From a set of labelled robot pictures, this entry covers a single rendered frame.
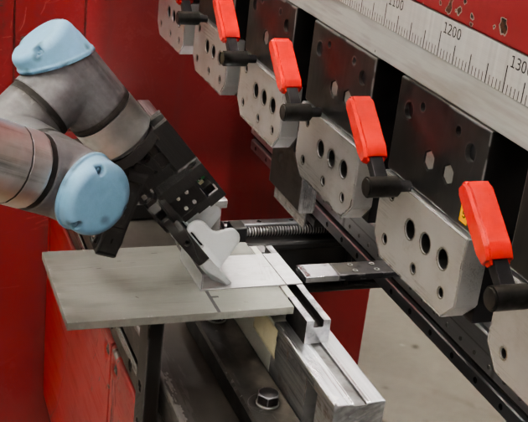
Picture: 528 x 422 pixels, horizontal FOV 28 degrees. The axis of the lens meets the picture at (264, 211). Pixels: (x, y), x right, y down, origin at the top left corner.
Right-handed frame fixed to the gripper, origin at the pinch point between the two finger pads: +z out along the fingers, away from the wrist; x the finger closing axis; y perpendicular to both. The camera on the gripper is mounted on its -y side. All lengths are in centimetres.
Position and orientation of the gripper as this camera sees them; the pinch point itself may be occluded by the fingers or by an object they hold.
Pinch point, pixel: (210, 269)
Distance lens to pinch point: 127.4
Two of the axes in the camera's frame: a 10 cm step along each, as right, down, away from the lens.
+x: -3.3, -4.0, 8.6
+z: 5.3, 6.7, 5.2
